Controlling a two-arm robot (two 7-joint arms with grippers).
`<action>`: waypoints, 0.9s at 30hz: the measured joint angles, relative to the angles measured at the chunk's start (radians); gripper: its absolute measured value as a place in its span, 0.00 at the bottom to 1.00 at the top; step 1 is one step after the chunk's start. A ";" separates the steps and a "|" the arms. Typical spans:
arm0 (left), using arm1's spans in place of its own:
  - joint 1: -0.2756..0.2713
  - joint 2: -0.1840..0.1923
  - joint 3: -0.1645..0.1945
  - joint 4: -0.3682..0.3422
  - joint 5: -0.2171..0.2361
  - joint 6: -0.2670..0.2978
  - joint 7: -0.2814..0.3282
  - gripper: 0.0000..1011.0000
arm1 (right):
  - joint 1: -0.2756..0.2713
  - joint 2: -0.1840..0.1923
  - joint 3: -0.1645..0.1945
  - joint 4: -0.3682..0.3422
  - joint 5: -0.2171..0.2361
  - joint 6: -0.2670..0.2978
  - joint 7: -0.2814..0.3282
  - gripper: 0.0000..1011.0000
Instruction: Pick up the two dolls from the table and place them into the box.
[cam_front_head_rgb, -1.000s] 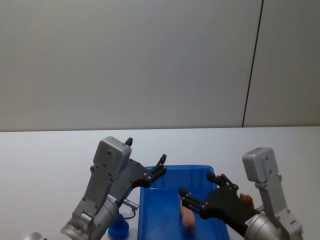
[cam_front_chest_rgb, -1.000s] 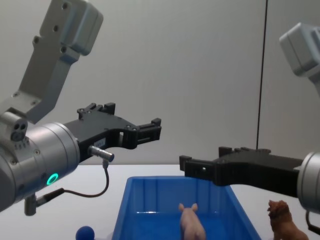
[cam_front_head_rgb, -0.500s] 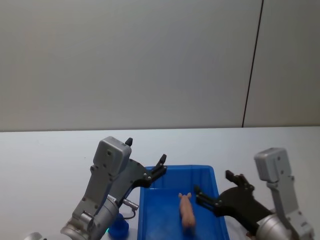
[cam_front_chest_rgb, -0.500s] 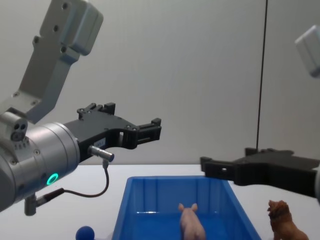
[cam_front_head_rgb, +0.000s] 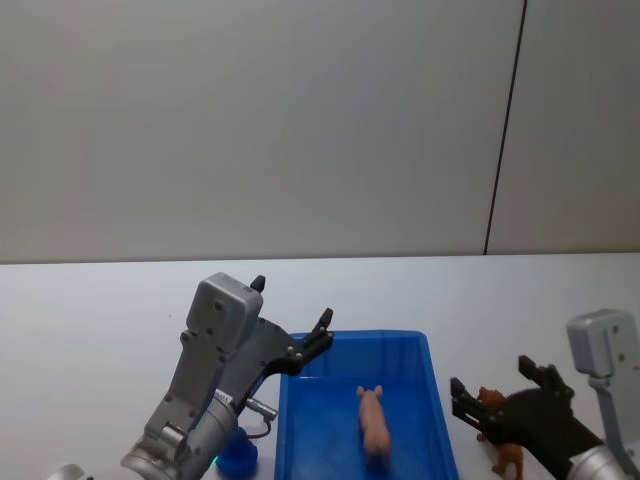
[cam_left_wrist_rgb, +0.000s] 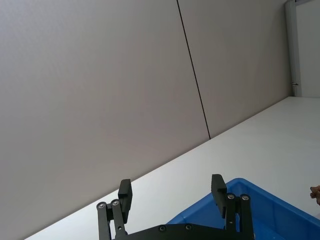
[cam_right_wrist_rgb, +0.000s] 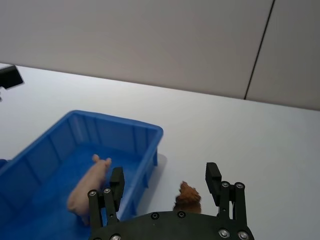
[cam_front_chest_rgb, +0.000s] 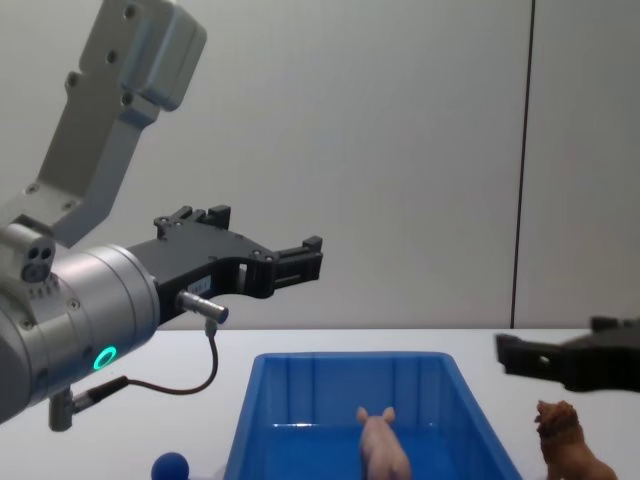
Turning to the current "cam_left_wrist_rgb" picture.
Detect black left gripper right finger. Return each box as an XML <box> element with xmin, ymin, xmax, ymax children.
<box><xmin>210</xmin><ymin>173</ymin><xmax>252</xmax><ymax>234</ymax></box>

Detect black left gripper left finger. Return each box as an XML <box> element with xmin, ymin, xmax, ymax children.
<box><xmin>96</xmin><ymin>178</ymin><xmax>134</xmax><ymax>240</ymax></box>

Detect blue plastic bin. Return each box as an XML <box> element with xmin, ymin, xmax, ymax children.
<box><xmin>165</xmin><ymin>177</ymin><xmax>320</xmax><ymax>240</ymax></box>

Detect small brown object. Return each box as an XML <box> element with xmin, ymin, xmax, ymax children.
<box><xmin>309</xmin><ymin>185</ymin><xmax>320</xmax><ymax>206</ymax></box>

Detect grey door frame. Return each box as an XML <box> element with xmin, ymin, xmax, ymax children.
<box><xmin>284</xmin><ymin>0</ymin><xmax>320</xmax><ymax>97</ymax></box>

